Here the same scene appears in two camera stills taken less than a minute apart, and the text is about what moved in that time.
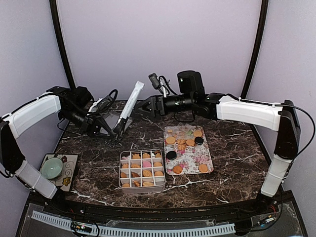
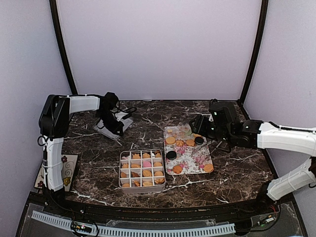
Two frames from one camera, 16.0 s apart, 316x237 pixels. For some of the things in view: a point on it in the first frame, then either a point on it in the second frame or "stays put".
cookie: (146, 155) stays put
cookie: (136, 156) stays put
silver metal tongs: (132, 100) to (206, 144)
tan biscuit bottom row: (137, 183) stays put
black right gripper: (152, 100) to (199, 127)
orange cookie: (123, 175) stays put
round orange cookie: (158, 173) stays put
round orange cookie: (203, 168) to (209, 168)
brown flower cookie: (134, 174) stays put
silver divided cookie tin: (141, 170) stays put
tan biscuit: (134, 165) stays put
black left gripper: (92, 125) to (115, 129)
